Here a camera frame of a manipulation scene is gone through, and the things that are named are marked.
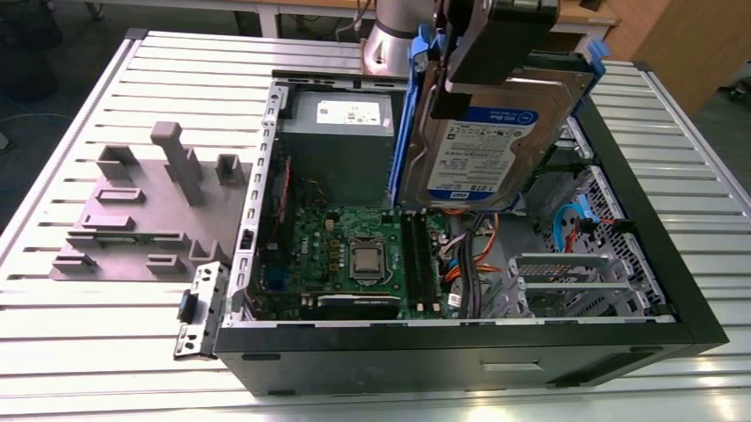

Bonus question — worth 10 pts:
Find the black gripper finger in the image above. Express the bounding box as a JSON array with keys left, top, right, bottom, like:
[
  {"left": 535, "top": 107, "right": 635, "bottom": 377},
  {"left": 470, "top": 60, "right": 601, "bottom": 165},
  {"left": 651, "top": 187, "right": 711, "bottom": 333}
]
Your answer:
[{"left": 430, "top": 0, "right": 474, "bottom": 120}]

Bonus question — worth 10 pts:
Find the hard disk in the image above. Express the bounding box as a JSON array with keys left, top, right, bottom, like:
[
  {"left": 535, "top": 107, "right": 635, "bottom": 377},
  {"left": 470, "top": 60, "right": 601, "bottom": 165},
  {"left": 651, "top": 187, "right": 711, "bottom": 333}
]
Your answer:
[{"left": 390, "top": 24, "right": 611, "bottom": 216}]

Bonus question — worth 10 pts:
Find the metal disk bay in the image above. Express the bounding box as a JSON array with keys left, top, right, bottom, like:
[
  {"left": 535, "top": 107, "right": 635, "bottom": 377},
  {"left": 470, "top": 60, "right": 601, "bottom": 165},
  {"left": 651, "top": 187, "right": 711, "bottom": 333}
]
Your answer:
[{"left": 507, "top": 252, "right": 653, "bottom": 320}]

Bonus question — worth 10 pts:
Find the metal optical drive cage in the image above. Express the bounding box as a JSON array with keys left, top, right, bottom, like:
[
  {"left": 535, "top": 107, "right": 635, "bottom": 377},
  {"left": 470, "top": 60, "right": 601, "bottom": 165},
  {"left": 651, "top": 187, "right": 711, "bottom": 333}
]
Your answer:
[{"left": 551, "top": 116, "right": 593, "bottom": 162}]

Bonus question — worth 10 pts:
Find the grey power supply unit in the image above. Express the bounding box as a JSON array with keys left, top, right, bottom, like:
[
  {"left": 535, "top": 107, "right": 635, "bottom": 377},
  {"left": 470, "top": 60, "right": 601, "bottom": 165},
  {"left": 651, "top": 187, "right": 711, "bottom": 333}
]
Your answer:
[{"left": 277, "top": 90, "right": 405, "bottom": 207}]

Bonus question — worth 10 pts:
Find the wooden cabinet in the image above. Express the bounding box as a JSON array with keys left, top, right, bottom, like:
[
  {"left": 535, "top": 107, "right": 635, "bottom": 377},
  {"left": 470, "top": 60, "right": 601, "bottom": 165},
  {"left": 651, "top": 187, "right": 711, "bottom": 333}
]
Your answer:
[{"left": 591, "top": 0, "right": 751, "bottom": 116}]

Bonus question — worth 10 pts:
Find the CPU socket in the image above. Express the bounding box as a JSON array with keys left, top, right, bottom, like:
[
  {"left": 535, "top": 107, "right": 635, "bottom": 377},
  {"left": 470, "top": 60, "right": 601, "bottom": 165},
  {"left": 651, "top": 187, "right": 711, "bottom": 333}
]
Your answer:
[{"left": 346, "top": 236, "right": 395, "bottom": 286}]

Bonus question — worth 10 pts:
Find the black RAM slot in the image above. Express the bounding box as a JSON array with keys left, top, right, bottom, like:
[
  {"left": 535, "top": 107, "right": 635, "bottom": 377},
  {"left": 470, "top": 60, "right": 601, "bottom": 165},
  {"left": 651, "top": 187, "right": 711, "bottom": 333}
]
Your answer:
[
  {"left": 415, "top": 209, "right": 443, "bottom": 311},
  {"left": 402, "top": 208, "right": 426, "bottom": 310}
]

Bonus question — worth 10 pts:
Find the green motherboard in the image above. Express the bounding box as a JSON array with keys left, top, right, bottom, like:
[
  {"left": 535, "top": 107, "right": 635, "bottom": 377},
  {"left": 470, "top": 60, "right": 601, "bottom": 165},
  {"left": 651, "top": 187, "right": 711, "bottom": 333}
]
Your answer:
[{"left": 246, "top": 205, "right": 465, "bottom": 322}]

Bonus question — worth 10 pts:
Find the silver CPU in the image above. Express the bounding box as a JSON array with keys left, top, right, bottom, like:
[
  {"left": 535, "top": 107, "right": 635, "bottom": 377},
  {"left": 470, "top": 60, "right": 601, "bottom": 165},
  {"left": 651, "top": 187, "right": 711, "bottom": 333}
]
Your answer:
[{"left": 351, "top": 248, "right": 386, "bottom": 272}]

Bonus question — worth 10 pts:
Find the black chair wheel base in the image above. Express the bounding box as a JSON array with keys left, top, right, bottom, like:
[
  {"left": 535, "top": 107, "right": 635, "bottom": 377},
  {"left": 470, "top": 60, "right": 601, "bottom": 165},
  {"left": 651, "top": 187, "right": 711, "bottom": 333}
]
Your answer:
[{"left": 718, "top": 81, "right": 751, "bottom": 102}]

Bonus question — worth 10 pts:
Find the black graphics card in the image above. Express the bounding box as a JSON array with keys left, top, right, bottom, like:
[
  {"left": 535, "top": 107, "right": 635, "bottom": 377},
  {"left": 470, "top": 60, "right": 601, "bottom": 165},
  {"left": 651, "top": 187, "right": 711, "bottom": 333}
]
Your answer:
[{"left": 297, "top": 290, "right": 405, "bottom": 321}]

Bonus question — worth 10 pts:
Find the grey parts rack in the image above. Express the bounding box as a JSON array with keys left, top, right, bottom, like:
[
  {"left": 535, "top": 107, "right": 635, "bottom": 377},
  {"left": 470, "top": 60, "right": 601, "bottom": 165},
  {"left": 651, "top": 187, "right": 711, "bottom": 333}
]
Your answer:
[{"left": 50, "top": 120, "right": 255, "bottom": 282}]

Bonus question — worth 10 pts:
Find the black open PC case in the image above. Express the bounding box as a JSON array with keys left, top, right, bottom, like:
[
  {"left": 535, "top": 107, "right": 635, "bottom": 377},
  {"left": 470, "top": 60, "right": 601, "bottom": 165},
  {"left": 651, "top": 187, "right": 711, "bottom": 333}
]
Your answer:
[{"left": 211, "top": 68, "right": 730, "bottom": 397}]

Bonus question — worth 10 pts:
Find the green RAM stick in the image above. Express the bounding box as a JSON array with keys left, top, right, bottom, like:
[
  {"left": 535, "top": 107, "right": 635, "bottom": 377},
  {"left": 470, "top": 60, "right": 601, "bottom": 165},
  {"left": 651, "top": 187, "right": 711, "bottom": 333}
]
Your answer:
[{"left": 92, "top": 233, "right": 159, "bottom": 244}]

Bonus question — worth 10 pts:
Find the black blue video connector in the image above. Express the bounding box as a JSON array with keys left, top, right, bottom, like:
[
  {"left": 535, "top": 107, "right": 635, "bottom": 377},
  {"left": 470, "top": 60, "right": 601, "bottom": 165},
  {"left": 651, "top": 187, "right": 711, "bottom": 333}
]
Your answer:
[{"left": 176, "top": 289, "right": 201, "bottom": 324}]

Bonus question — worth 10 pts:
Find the wooden desk white frame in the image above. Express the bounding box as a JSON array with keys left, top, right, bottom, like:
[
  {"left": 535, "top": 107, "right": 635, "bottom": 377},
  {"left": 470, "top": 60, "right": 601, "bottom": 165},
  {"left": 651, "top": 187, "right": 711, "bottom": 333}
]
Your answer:
[{"left": 234, "top": 0, "right": 623, "bottom": 61}]

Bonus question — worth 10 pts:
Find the orange wire bundle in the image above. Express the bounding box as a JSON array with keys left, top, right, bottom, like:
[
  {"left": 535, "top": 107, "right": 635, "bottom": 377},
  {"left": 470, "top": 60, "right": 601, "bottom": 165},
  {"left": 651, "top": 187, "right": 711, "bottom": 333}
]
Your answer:
[{"left": 441, "top": 212, "right": 505, "bottom": 285}]

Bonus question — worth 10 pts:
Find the blue data wire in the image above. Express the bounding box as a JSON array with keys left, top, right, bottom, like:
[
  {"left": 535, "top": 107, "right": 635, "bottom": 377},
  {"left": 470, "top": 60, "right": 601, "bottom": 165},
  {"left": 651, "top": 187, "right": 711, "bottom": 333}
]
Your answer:
[{"left": 551, "top": 195, "right": 611, "bottom": 256}]

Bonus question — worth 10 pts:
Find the orange black power wire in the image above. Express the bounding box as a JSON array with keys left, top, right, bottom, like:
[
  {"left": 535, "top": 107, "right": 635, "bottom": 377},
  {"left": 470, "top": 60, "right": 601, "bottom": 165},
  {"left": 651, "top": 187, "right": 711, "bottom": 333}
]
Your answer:
[{"left": 574, "top": 217, "right": 625, "bottom": 238}]

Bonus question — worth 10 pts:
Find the black cable bundle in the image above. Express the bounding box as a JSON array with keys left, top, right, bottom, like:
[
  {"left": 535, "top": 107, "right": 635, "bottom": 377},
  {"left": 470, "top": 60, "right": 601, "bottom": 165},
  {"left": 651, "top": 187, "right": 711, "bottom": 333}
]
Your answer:
[{"left": 454, "top": 161, "right": 591, "bottom": 318}]

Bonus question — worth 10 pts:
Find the metal card retention bracket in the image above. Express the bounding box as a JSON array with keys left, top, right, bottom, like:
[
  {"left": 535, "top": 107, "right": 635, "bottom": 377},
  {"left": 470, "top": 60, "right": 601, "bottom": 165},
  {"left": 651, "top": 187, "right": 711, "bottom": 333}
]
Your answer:
[{"left": 171, "top": 259, "right": 231, "bottom": 360}]

